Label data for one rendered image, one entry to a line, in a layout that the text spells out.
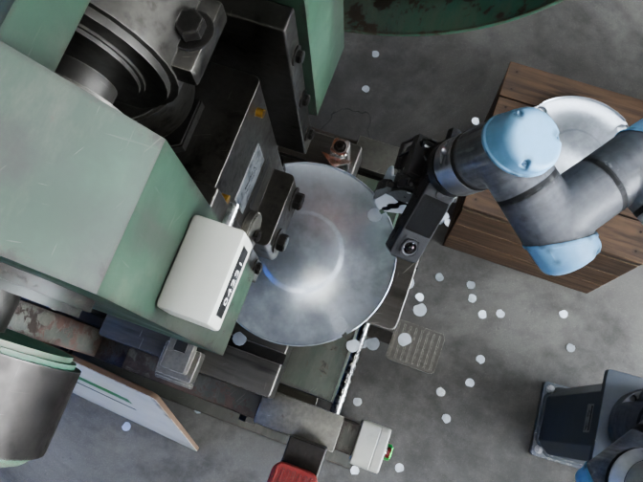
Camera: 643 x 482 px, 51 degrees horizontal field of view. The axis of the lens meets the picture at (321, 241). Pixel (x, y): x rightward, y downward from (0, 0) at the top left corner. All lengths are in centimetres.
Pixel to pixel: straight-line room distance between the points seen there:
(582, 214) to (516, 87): 89
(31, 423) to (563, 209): 56
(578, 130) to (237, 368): 95
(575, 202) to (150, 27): 50
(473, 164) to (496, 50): 134
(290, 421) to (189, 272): 70
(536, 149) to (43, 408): 53
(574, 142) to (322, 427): 86
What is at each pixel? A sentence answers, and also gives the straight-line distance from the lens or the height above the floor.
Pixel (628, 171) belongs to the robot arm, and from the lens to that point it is 82.
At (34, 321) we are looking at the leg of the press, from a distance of 115.
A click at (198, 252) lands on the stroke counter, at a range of 47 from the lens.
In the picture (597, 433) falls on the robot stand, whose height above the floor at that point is 45.
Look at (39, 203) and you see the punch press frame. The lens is 37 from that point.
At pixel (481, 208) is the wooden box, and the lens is 153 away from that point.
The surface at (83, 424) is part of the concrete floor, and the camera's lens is 191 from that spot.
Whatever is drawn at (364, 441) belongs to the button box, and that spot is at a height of 63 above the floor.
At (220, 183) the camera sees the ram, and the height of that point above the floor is 116.
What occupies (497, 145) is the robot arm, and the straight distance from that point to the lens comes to 74.
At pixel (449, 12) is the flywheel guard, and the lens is 95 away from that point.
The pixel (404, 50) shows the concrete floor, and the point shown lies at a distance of 207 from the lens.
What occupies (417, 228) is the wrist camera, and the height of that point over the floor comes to 93.
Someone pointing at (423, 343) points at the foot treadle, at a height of 16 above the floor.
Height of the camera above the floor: 178
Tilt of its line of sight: 75 degrees down
